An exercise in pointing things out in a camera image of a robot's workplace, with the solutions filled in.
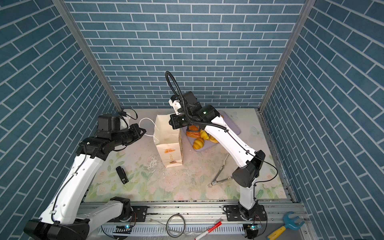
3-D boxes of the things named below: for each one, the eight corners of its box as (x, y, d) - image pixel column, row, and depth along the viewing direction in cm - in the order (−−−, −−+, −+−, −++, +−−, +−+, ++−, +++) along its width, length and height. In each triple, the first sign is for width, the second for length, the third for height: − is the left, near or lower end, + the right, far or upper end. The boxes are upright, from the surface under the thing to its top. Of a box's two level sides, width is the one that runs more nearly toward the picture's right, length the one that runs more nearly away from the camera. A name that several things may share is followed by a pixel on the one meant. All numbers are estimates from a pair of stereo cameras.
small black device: (124, 184, 85) (121, 181, 81) (118, 170, 90) (115, 167, 86) (129, 181, 86) (126, 178, 82) (123, 168, 91) (120, 164, 88)
